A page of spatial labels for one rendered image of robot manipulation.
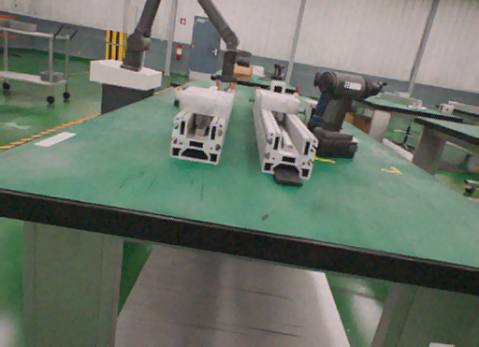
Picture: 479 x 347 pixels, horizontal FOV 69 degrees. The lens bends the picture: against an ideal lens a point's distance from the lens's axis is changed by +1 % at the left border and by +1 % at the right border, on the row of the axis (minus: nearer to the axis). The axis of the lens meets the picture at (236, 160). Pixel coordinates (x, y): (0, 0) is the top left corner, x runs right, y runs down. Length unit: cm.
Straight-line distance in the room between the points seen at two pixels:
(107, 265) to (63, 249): 8
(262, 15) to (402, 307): 1215
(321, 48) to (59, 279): 1233
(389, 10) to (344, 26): 148
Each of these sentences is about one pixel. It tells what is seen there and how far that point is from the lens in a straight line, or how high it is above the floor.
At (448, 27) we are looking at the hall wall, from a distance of 1415.
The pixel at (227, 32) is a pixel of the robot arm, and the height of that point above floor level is 109.
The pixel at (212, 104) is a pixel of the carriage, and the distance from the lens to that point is 75.
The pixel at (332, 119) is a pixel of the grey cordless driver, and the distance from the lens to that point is 95.
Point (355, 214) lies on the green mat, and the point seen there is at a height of 78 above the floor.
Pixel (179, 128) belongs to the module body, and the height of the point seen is 84.
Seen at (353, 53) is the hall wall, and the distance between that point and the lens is 1302.
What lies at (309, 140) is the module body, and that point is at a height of 86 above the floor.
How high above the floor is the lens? 99
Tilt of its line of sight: 16 degrees down
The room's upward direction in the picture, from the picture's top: 10 degrees clockwise
